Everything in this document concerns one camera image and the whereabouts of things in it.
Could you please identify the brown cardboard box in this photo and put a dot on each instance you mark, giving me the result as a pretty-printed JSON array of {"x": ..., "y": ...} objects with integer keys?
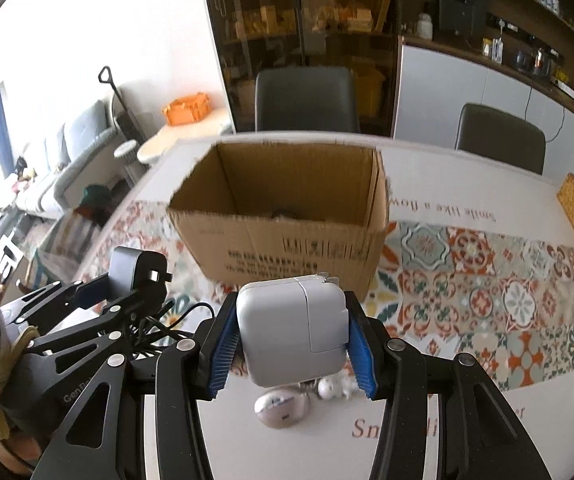
[{"x": 259, "y": 211}]

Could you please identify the black upright vacuum cleaner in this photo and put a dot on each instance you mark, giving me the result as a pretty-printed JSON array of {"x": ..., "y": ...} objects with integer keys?
[{"x": 121, "y": 115}]

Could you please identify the dark chair left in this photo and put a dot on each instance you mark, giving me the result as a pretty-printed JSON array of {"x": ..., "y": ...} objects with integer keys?
[{"x": 316, "y": 98}]

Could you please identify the patterned floral table runner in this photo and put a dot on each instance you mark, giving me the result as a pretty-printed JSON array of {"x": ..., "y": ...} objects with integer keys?
[{"x": 506, "y": 299}]

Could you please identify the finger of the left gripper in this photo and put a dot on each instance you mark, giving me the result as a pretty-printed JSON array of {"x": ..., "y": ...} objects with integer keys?
[
  {"x": 45, "y": 308},
  {"x": 92, "y": 293}
]

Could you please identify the dark glass display cabinet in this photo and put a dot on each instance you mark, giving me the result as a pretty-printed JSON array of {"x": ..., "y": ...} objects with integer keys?
[{"x": 361, "y": 35}]

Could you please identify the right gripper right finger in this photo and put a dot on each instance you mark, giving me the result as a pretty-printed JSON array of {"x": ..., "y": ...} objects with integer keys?
[{"x": 367, "y": 350}]

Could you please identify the white lower cabinet counter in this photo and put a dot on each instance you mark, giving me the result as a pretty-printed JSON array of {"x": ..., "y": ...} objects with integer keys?
[{"x": 435, "y": 83}]

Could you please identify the cream cloud-shaped side table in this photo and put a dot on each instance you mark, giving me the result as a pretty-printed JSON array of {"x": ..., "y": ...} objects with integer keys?
[{"x": 168, "y": 136}]

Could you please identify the dark chair right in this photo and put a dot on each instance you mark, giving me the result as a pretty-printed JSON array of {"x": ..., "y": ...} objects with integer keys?
[{"x": 494, "y": 134}]

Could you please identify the black power adapter with cable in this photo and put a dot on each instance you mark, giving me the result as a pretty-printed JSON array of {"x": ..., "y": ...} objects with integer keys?
[{"x": 153, "y": 319}]

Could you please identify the grey sofa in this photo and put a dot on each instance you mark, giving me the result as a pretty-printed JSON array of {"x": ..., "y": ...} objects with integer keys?
[{"x": 64, "y": 163}]

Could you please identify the white square power adapter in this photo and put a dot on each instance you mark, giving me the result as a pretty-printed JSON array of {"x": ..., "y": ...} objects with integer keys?
[{"x": 293, "y": 329}]

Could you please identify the dark chair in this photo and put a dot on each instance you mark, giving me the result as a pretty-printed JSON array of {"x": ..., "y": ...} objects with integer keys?
[
  {"x": 494, "y": 134},
  {"x": 316, "y": 98}
]

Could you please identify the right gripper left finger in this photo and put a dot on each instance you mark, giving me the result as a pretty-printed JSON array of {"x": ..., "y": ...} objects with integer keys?
[{"x": 218, "y": 340}]

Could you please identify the small white earbud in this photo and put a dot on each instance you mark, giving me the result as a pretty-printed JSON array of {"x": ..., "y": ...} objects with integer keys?
[{"x": 336, "y": 386}]

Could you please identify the white cylindrical air purifier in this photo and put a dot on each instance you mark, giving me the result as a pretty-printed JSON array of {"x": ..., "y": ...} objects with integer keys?
[{"x": 126, "y": 153}]

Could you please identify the orange plastic crate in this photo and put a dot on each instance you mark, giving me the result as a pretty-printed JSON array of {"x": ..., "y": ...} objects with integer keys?
[{"x": 187, "y": 110}]

